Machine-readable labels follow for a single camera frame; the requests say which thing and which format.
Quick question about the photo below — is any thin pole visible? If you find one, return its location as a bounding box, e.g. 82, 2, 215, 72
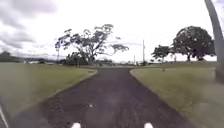
142, 39, 146, 66

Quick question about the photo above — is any green grass field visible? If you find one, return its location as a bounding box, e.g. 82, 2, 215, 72
129, 61, 224, 128
0, 62, 99, 118

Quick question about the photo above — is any robot's own part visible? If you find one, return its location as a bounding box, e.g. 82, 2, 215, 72
70, 122, 82, 128
143, 122, 154, 128

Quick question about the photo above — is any dark bush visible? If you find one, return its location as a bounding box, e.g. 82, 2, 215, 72
62, 52, 90, 67

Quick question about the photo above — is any dark asphalt path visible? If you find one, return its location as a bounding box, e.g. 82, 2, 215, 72
9, 66, 198, 128

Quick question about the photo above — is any tall leaning palm tree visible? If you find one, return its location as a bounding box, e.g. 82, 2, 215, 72
204, 0, 224, 84

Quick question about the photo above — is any large dark round tree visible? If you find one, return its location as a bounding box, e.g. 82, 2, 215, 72
171, 25, 216, 62

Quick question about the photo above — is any distant dark hill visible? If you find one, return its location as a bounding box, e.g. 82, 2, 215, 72
0, 50, 22, 64

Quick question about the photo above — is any small dark tree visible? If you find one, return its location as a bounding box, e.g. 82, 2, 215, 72
150, 44, 174, 63

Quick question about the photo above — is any spreading sparse tree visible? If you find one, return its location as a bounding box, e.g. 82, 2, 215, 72
54, 23, 130, 66

